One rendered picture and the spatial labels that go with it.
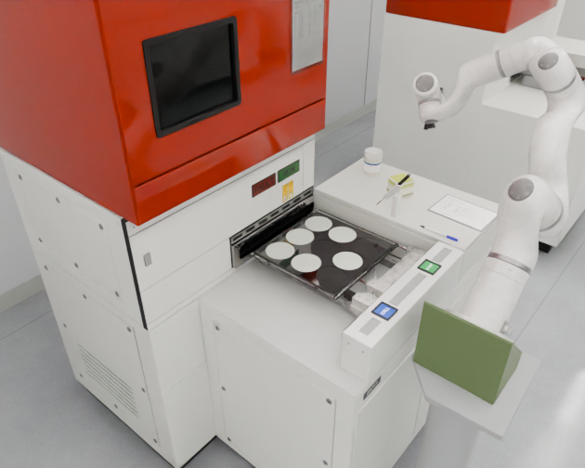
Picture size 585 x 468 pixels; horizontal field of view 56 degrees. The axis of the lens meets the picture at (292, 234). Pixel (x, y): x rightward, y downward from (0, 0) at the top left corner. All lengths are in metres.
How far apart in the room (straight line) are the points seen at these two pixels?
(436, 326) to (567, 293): 1.98
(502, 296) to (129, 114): 1.03
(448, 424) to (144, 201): 1.07
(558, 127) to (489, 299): 0.51
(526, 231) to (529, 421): 1.34
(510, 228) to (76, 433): 1.93
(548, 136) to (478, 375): 0.67
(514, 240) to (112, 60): 1.07
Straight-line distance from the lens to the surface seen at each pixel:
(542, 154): 1.66
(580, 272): 3.65
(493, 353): 1.50
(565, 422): 2.78
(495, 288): 1.53
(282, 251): 1.89
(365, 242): 1.95
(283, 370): 1.71
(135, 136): 1.39
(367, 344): 1.50
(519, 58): 1.89
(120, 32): 1.31
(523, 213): 1.53
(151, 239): 1.60
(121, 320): 1.90
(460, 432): 1.78
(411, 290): 1.68
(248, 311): 1.78
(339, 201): 2.07
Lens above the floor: 2.03
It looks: 35 degrees down
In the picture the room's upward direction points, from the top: straight up
